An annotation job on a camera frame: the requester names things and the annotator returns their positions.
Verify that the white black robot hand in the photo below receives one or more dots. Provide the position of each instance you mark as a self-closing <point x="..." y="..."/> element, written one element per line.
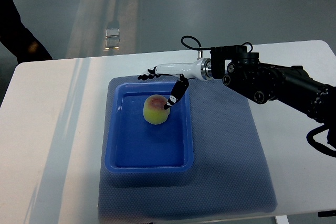
<point x="201" y="70"/>

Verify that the yellow-green red peach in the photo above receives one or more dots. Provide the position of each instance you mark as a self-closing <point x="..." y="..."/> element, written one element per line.
<point x="153" y="109"/>

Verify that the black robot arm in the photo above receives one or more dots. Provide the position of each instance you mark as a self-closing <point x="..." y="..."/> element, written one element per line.
<point x="241" y="71"/>

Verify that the lower metal floor plate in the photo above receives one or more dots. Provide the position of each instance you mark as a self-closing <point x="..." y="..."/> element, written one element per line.
<point x="112" y="43"/>

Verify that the metal floor plate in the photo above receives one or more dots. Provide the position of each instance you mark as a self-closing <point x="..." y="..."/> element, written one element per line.
<point x="112" y="43"/>
<point x="112" y="32"/>

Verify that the upper metal floor plate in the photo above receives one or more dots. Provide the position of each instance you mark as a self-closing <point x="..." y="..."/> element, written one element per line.
<point x="112" y="32"/>

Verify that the blue plastic tray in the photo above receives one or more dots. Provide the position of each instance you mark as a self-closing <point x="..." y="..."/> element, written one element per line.
<point x="136" y="146"/>

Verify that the person in white top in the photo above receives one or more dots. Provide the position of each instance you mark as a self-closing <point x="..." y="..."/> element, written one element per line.
<point x="18" y="39"/>

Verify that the black table bracket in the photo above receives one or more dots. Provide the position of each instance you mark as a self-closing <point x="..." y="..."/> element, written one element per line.
<point x="323" y="214"/>

